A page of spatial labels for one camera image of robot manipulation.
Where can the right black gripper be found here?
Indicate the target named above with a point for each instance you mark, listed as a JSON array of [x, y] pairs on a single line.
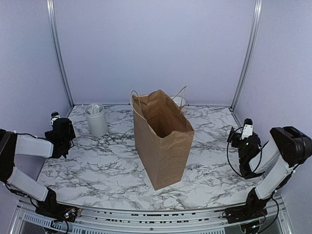
[[232, 134]]

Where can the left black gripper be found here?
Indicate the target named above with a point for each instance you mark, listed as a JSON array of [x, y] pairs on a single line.
[[72, 134]]

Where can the brown paper bag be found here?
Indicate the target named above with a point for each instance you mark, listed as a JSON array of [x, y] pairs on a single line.
[[163, 137]]

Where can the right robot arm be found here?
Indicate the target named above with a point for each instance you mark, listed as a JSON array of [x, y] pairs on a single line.
[[276, 160]]

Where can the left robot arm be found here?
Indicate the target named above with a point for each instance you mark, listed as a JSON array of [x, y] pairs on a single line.
[[14, 144]]

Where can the white cylindrical straw holder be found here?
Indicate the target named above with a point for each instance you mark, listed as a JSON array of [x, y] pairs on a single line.
[[97, 123]]

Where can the short white wrapped straw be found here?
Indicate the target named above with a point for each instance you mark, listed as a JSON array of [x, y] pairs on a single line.
[[94, 109]]

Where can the orange and white bowl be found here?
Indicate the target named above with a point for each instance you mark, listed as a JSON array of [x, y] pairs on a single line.
[[179, 101]]

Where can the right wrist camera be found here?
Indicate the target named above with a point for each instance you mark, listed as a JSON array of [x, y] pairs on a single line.
[[247, 129]]

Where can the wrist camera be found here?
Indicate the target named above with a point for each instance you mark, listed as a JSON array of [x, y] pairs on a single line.
[[247, 129], [54, 116]]

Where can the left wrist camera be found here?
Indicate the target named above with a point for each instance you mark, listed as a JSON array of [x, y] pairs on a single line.
[[54, 116]]

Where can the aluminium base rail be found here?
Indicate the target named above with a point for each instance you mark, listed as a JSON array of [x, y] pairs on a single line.
[[87, 220]]

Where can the left aluminium frame post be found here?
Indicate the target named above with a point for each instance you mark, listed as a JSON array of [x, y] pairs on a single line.
[[57, 49]]

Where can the aluminium frame post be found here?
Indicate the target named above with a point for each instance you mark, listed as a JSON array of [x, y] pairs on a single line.
[[57, 49], [249, 53]]

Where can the right aluminium frame post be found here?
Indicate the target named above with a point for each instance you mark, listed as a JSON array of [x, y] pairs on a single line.
[[249, 53]]

